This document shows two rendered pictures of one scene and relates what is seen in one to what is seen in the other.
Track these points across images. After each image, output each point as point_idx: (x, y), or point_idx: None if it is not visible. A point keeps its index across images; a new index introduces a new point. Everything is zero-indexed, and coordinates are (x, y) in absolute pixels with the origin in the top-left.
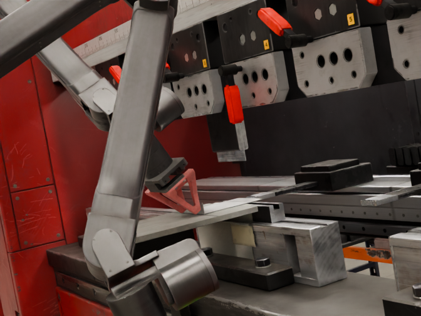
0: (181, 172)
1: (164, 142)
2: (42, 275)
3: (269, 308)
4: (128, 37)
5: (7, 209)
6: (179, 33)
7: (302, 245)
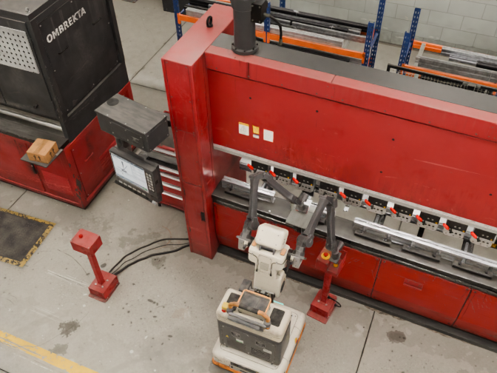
0: None
1: None
2: (210, 201)
3: None
4: (329, 212)
5: (205, 190)
6: (303, 176)
7: None
